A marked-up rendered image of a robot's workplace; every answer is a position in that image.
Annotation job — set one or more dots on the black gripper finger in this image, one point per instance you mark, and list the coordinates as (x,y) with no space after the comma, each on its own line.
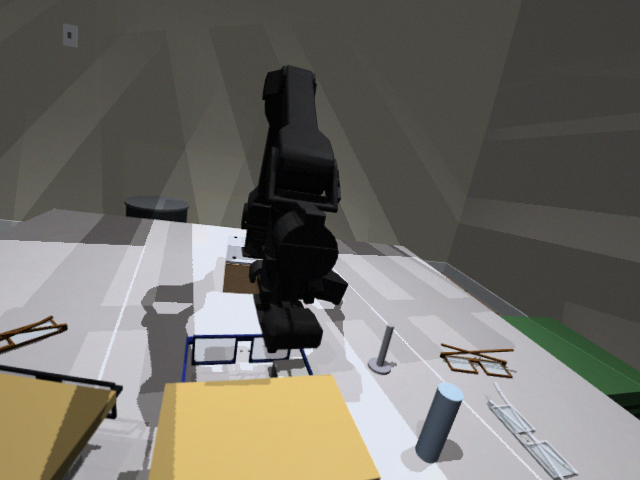
(258,305)
(259,317)

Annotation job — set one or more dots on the dark blue-grey cylinder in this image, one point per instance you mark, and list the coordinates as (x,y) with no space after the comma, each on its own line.
(438,423)

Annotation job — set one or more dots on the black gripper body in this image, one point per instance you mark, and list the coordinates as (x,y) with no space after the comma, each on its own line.
(287,324)

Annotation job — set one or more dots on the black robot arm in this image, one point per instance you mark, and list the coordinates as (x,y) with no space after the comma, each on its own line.
(286,210)

